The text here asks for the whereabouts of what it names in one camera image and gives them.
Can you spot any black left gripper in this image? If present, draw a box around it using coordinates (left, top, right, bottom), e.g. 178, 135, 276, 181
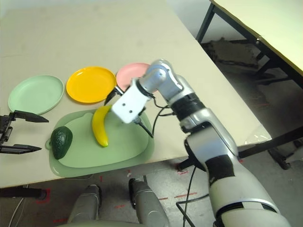
0, 110, 50, 155

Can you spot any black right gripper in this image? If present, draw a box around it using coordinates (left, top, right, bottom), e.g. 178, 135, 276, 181
104, 85, 126, 105

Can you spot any yellow banana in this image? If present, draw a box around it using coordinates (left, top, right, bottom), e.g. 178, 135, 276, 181
91, 105, 112, 148

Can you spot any dark green avocado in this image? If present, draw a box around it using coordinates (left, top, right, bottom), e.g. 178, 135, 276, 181
51, 126, 73, 160

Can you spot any yellow plate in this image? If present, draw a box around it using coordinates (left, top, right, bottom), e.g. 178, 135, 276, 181
66, 67, 117, 105

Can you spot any pink plate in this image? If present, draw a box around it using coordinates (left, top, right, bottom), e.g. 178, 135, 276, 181
116, 62, 158, 94

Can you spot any light green plate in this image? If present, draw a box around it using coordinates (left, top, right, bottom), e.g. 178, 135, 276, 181
8, 75, 65, 115

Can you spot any black table foot bar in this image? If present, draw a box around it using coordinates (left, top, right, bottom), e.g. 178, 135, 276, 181
178, 138, 303, 170
0, 186, 49, 203

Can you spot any translucent green mat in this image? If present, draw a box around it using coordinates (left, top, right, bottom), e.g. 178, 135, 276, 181
49, 108, 156, 177

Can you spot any grey left robot leg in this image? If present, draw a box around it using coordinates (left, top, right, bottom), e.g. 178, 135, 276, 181
67, 184, 103, 224

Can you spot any grey robot leg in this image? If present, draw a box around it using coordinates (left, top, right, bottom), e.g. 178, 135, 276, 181
128, 178, 170, 227
67, 184, 103, 224

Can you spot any grey right robot leg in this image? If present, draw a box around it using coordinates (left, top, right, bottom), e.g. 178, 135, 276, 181
128, 178, 170, 227

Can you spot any pale green robot torso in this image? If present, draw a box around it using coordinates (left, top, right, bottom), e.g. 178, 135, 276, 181
54, 219, 147, 227

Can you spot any clear plastic film piece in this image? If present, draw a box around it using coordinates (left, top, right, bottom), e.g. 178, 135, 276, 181
245, 125, 271, 145

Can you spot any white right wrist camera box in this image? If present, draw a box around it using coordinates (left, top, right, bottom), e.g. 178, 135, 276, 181
111, 84, 150, 124

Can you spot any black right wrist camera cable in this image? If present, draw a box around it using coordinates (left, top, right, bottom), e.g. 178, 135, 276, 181
136, 104, 177, 139

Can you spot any long black cable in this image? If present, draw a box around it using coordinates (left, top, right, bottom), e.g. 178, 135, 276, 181
176, 165, 211, 227

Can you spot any beige table with black frame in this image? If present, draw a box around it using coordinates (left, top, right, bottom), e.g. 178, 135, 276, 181
196, 0, 303, 82

